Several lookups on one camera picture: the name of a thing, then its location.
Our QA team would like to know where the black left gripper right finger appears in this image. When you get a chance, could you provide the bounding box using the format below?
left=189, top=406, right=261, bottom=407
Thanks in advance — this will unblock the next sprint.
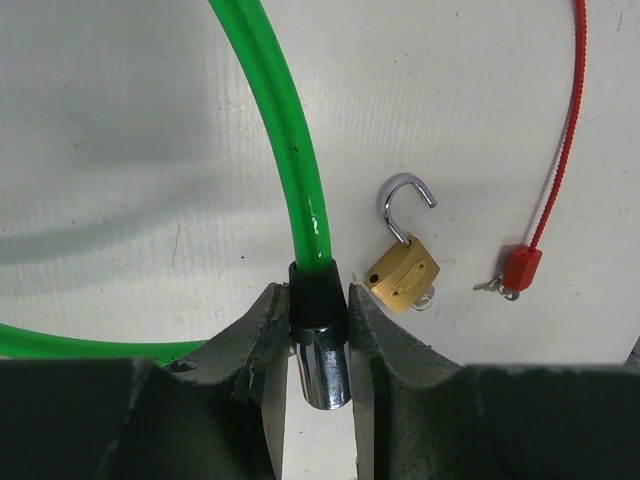
left=348, top=284, right=480, bottom=479

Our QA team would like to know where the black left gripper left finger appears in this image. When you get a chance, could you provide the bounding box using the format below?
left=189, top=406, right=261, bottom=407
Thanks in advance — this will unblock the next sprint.
left=167, top=283, right=289, bottom=479

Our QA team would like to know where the green cable lock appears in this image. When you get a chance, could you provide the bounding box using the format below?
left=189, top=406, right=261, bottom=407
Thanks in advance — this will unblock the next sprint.
left=0, top=0, right=350, bottom=410

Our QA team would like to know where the brass padlock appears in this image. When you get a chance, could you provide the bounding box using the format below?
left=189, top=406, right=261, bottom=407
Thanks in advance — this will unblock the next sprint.
left=365, top=173, right=440, bottom=314

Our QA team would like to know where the red cable padlock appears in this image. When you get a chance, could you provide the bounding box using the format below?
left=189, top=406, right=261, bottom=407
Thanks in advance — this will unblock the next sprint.
left=499, top=0, right=588, bottom=301

